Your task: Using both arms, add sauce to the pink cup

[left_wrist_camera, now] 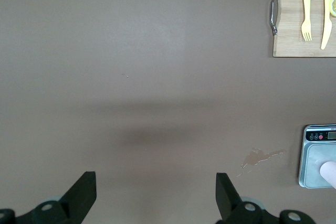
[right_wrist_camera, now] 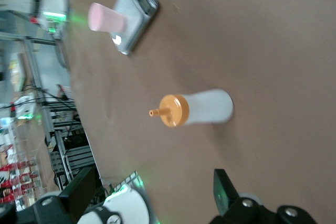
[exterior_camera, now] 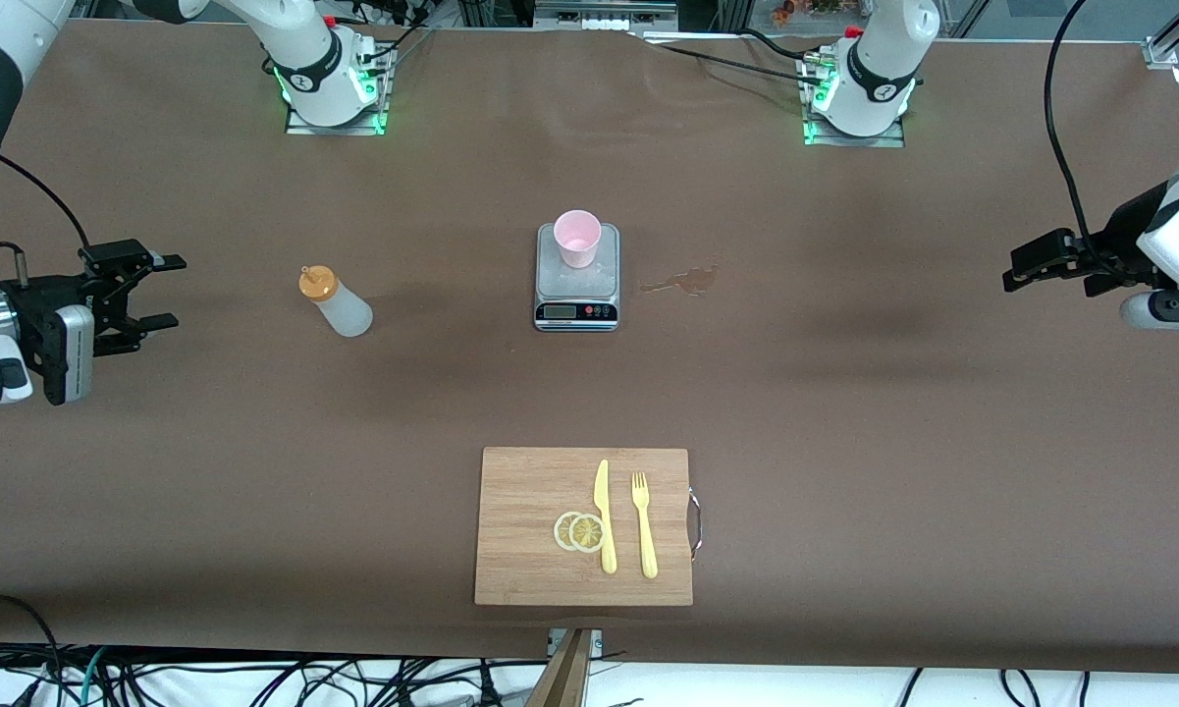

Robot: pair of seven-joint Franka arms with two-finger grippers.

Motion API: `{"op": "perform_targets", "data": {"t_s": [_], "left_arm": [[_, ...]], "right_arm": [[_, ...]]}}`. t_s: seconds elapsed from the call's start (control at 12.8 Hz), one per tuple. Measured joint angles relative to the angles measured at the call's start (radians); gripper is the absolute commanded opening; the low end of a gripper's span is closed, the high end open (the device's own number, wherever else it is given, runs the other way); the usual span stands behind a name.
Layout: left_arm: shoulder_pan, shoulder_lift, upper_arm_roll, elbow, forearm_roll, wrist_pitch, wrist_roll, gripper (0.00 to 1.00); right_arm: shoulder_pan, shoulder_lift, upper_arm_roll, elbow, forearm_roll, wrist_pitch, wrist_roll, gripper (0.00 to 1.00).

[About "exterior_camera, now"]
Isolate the black cable on table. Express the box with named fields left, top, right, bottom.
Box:
left=648, top=27, right=821, bottom=82

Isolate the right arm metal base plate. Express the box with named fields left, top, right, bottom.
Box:
left=285, top=44, right=392, bottom=136

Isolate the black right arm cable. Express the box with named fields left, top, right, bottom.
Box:
left=0, top=128, right=94, bottom=252

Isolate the black looped floor cable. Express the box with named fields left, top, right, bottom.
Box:
left=0, top=593, right=65, bottom=707

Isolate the small metal bracket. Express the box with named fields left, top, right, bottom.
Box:
left=547, top=628, right=605, bottom=657

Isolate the pink plastic cup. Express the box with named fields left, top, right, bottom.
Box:
left=554, top=210, right=603, bottom=270

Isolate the yellow plastic knife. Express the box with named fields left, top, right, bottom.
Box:
left=593, top=460, right=618, bottom=575

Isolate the yellow plastic fork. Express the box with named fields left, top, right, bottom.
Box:
left=631, top=471, right=660, bottom=579

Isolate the wooden cutting board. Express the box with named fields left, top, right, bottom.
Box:
left=474, top=447, right=704, bottom=607

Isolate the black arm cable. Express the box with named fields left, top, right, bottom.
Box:
left=1045, top=0, right=1112, bottom=252
left=0, top=128, right=94, bottom=252

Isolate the brown table cover sheet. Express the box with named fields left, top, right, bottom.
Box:
left=0, top=18, right=1179, bottom=675

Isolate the teal cable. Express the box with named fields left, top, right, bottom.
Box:
left=79, top=646, right=109, bottom=707

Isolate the clear orange-capped sauce bottle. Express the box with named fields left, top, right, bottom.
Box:
left=299, top=265, right=374, bottom=339

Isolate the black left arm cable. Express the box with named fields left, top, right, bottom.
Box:
left=1045, top=0, right=1112, bottom=252

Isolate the wooden beam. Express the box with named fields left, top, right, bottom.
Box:
left=528, top=628, right=595, bottom=707

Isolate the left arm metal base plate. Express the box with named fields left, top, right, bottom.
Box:
left=802, top=54, right=907, bottom=148

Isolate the silver digital kitchen scale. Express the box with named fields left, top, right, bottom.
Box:
left=534, top=223, right=620, bottom=333

